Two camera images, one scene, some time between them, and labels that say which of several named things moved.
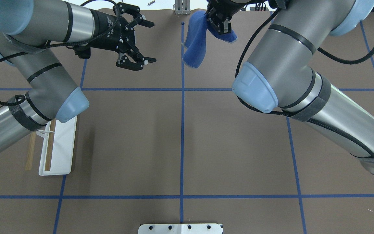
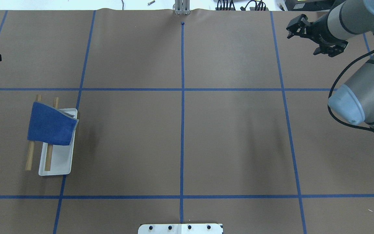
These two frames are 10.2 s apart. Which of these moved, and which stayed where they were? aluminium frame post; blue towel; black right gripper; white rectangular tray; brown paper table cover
Moved: blue towel; black right gripper
Stayed: white rectangular tray; aluminium frame post; brown paper table cover
